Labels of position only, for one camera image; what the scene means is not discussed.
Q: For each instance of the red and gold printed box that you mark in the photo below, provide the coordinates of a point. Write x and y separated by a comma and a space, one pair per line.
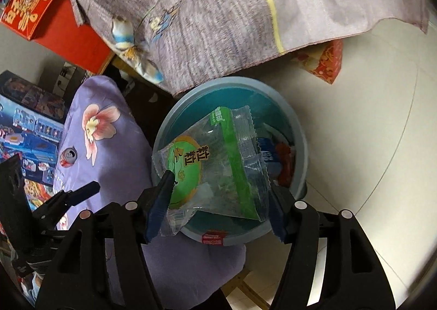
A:
30, 2

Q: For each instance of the teal plastic bin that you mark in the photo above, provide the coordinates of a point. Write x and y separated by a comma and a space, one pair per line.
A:
225, 94

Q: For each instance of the plain red box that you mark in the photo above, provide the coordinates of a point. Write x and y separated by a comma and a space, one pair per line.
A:
78, 40

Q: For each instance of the clear green snack bag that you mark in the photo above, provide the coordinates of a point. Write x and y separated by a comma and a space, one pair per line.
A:
218, 146

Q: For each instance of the grey floral cloth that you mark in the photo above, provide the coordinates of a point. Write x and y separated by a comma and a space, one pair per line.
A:
205, 23

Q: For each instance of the blue toy box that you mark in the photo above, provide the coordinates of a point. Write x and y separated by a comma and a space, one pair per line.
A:
34, 125

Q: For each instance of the wooden stool leg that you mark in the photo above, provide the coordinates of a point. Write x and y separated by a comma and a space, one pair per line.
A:
247, 287

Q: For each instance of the dark printed box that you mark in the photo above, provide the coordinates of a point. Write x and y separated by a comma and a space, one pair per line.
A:
65, 77

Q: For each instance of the blue label water bottle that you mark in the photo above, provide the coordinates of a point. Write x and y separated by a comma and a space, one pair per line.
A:
268, 154

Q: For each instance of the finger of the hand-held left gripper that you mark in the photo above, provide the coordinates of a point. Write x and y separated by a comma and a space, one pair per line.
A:
75, 195

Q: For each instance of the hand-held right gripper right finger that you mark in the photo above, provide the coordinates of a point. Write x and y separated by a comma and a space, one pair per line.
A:
278, 217

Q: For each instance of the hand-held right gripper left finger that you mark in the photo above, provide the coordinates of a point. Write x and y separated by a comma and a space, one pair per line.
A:
158, 207

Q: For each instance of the small red and gold box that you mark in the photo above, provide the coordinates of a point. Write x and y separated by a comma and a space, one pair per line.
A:
322, 62

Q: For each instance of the red plastic bag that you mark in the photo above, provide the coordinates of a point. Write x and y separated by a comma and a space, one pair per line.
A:
285, 159

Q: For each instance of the red soda can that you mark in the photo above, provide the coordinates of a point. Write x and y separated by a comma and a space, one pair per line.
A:
68, 157

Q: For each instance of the purple floral cloth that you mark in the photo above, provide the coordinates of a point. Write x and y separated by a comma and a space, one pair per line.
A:
112, 166

